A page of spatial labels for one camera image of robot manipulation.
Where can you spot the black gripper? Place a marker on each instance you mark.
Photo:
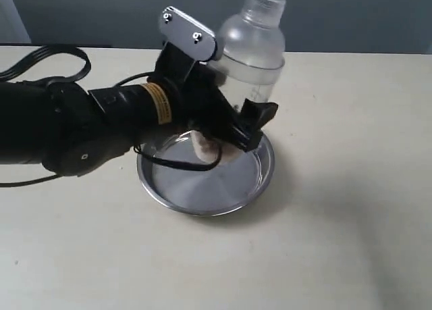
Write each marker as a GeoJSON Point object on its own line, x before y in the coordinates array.
{"type": "Point", "coordinates": [197, 102]}

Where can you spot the clear plastic shaker bottle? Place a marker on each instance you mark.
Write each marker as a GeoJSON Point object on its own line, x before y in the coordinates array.
{"type": "Point", "coordinates": [252, 61]}

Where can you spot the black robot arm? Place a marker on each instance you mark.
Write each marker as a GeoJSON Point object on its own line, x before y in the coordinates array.
{"type": "Point", "coordinates": [71, 132]}

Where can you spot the round stainless steel plate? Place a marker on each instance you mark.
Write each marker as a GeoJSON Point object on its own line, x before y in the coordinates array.
{"type": "Point", "coordinates": [224, 189]}

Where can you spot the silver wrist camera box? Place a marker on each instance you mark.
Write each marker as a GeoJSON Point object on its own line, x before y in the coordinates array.
{"type": "Point", "coordinates": [189, 35]}

